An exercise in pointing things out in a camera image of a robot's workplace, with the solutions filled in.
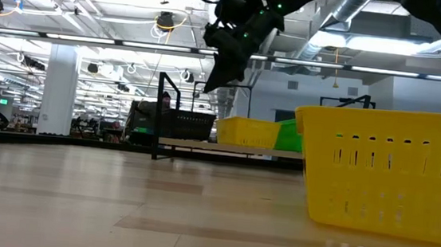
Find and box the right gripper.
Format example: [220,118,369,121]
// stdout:
[198,0,288,100]

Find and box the yellow slotted plastic basket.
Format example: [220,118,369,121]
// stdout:
[213,115,282,151]
[284,100,441,247]

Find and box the person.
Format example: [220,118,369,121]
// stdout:
[159,89,173,110]

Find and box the long ceiling light strip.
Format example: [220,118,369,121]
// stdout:
[0,26,441,82]

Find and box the white pillar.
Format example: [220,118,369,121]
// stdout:
[36,43,83,138]

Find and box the dark wall panel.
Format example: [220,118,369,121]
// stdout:
[274,108,297,121]

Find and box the wooden shelf with black frame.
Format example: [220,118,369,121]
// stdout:
[150,71,377,179]

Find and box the yellow hanging cord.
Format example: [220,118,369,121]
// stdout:
[330,47,342,90]

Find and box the silver smooth ventilation duct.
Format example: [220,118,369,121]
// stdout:
[293,0,380,66]

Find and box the black aluminium table frame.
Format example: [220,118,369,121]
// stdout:
[0,130,306,174]

